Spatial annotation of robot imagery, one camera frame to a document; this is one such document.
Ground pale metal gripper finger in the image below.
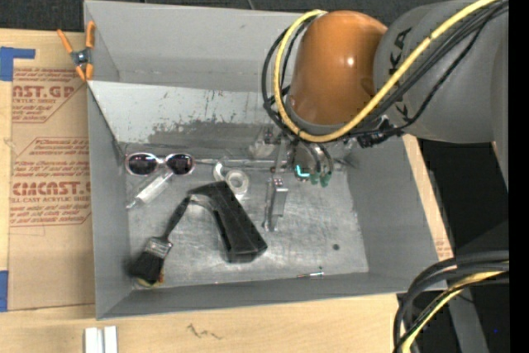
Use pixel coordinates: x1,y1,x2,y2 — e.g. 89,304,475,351
248,127,278,158
263,177,289,232

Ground grey metal bin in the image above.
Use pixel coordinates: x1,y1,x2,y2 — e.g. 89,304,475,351
82,0,451,321

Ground white-framed dark sunglasses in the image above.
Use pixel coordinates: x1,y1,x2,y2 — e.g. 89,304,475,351
123,151,198,178

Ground black paintbrush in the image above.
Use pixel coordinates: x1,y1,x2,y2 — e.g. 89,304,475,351
126,196,193,287

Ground brown cardboard board red print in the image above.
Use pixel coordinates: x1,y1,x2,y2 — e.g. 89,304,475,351
0,27,455,313

